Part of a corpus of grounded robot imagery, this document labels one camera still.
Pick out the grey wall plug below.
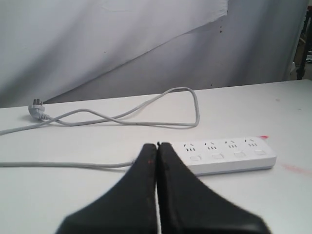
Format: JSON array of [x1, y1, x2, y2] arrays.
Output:
[[28, 98, 50, 120]]

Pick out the grey backdrop cloth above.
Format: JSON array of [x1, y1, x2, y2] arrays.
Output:
[[0, 0, 308, 107]]

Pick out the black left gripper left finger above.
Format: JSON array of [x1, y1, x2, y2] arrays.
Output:
[[58, 144, 158, 234]]

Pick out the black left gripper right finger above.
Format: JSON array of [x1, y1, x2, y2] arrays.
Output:
[[157, 143, 268, 234]]

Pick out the white five-outlet power strip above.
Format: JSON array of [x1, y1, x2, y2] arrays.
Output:
[[172, 137, 277, 176]]

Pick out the grey power cord with plug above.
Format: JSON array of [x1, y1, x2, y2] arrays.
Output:
[[0, 87, 200, 171]]

